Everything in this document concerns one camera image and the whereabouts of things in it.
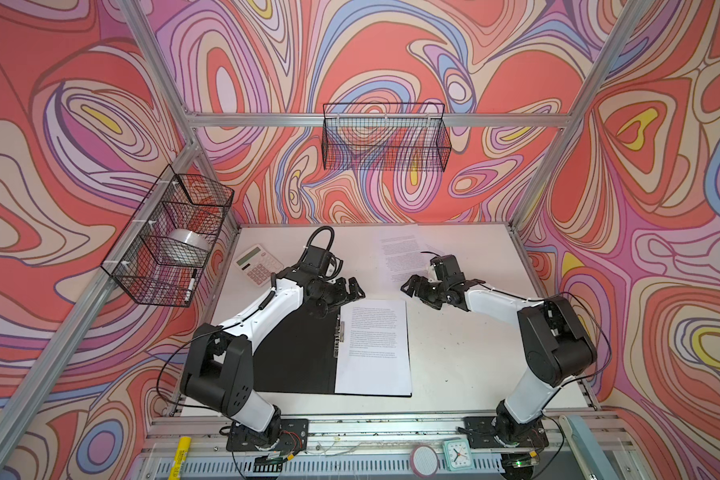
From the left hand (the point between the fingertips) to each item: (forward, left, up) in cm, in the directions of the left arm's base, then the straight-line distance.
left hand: (356, 298), depth 85 cm
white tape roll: (+6, +40, +19) cm, 45 cm away
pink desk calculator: (+20, +36, -9) cm, 42 cm away
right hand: (+5, -18, -8) cm, 20 cm away
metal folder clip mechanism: (-6, +5, -12) cm, 15 cm away
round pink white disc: (-38, -16, -9) cm, 42 cm away
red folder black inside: (-14, +16, -11) cm, 24 cm away
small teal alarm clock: (-37, -24, -10) cm, 45 cm away
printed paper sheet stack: (-12, -6, -12) cm, 18 cm away
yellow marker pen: (-35, +41, -10) cm, 55 cm away
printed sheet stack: (+27, -18, -11) cm, 35 cm away
